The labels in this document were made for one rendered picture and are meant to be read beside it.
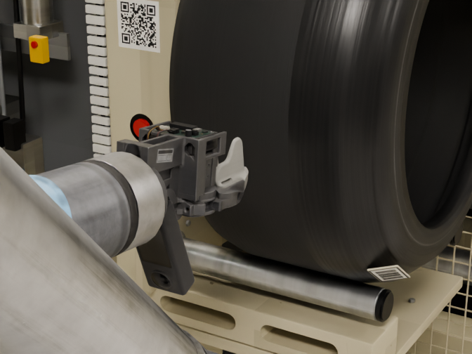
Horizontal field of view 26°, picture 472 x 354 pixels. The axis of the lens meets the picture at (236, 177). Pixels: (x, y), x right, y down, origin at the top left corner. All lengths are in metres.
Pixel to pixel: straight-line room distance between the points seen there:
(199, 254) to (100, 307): 0.90
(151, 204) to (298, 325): 0.54
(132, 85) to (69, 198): 0.73
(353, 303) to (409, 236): 0.13
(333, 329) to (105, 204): 0.60
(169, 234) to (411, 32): 0.39
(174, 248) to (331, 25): 0.32
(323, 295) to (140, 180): 0.54
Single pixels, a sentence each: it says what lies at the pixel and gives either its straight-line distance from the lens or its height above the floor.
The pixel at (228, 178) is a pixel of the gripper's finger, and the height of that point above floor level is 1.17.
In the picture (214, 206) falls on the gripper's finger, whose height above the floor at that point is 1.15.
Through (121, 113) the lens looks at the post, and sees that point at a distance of 1.58.
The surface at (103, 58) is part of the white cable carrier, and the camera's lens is 1.59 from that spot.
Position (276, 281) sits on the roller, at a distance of 1.42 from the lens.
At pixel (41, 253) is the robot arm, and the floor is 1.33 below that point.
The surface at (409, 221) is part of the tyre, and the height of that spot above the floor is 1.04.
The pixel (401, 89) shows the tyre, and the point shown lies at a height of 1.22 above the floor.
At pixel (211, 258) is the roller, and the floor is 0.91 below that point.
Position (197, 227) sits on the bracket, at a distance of 1.58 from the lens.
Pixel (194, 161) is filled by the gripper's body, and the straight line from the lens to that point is 0.98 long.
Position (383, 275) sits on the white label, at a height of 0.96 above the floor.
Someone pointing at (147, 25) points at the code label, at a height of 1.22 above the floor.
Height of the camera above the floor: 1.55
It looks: 21 degrees down
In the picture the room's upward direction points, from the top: straight up
